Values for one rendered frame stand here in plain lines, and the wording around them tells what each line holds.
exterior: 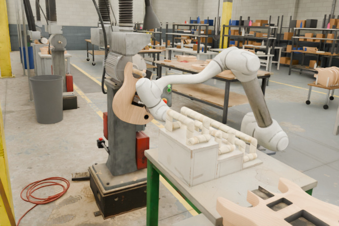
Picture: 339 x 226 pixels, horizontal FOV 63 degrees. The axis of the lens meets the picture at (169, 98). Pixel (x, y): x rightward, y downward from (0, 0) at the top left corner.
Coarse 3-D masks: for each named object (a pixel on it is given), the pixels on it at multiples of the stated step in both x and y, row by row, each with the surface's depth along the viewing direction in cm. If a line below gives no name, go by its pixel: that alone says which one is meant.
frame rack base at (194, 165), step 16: (160, 144) 134; (176, 144) 122; (208, 144) 118; (160, 160) 136; (176, 160) 123; (192, 160) 114; (208, 160) 118; (176, 176) 124; (192, 176) 116; (208, 176) 121
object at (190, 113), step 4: (184, 108) 131; (188, 108) 130; (184, 112) 130; (188, 112) 127; (192, 112) 125; (196, 112) 124; (192, 116) 125; (196, 116) 122; (200, 116) 121; (204, 116) 120; (200, 120) 120; (204, 120) 118; (208, 120) 118
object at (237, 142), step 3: (222, 132) 146; (222, 135) 145; (225, 135) 143; (225, 138) 143; (237, 138) 139; (237, 141) 136; (240, 141) 135; (243, 141) 135; (237, 144) 136; (240, 144) 135; (243, 144) 134
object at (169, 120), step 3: (168, 117) 128; (171, 117) 128; (168, 120) 128; (171, 120) 129; (165, 123) 130; (168, 123) 129; (171, 123) 129; (165, 126) 130; (168, 126) 129; (171, 126) 129; (165, 129) 130; (168, 129) 129; (171, 129) 130; (168, 132) 130
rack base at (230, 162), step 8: (224, 144) 138; (232, 152) 130; (240, 152) 130; (224, 160) 124; (232, 160) 127; (240, 160) 130; (224, 168) 125; (232, 168) 128; (240, 168) 131; (216, 176) 124
